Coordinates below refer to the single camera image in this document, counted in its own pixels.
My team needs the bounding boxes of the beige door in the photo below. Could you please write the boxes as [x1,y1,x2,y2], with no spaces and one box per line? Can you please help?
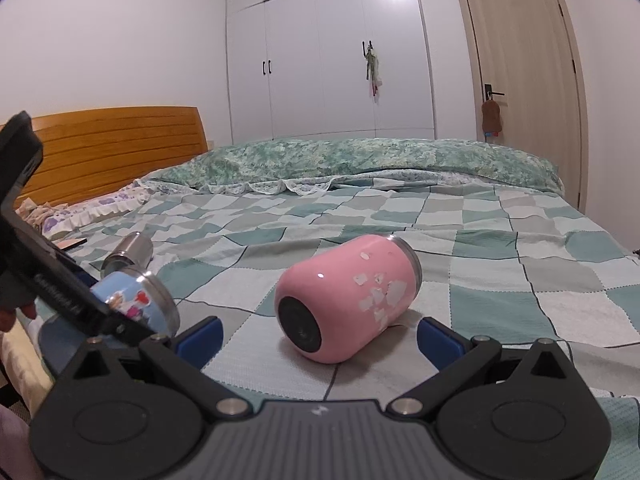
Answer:
[450,0,590,213]

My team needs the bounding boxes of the green floral quilt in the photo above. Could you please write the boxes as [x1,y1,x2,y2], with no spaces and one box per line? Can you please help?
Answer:
[142,137,566,197]

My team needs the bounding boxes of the cream mattress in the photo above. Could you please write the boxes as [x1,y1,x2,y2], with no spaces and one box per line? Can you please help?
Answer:
[0,319,56,407]

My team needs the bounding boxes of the stainless steel cup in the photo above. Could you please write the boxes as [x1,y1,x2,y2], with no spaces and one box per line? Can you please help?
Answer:
[101,232,153,277]

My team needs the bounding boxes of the white wardrobe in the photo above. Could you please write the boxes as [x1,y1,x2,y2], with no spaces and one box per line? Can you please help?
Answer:
[225,0,437,143]

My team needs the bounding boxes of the brown hanging pouch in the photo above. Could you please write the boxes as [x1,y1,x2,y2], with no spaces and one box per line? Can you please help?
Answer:
[481,99,503,134]

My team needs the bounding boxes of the purple floral pillow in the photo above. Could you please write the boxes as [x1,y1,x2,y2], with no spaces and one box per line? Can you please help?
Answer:
[17,182,151,242]

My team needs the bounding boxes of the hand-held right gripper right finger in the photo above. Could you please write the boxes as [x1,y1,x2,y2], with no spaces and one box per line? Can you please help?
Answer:
[390,317,583,417]

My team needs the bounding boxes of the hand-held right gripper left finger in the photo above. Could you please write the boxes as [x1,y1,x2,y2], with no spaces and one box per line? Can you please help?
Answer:
[56,316,253,418]

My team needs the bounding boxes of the wooden headboard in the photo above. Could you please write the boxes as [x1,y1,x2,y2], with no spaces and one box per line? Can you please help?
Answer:
[0,106,210,211]

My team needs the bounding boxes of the green checked bed sheet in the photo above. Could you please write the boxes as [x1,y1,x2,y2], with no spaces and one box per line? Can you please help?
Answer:
[37,180,640,480]

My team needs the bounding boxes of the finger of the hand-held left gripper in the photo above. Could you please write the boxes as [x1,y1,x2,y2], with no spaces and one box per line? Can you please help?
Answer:
[34,260,169,347]

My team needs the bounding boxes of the pink cloth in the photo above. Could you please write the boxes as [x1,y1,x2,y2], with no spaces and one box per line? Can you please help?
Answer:
[0,404,47,480]

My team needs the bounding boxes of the pink cup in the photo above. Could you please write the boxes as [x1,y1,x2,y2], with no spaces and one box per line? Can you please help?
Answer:
[273,233,423,365]

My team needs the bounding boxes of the person's left hand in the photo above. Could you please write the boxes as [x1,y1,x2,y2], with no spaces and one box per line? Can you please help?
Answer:
[0,302,37,333]

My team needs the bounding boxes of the blue printed cup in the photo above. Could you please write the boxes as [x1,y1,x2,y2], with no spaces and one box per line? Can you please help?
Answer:
[90,268,181,336]

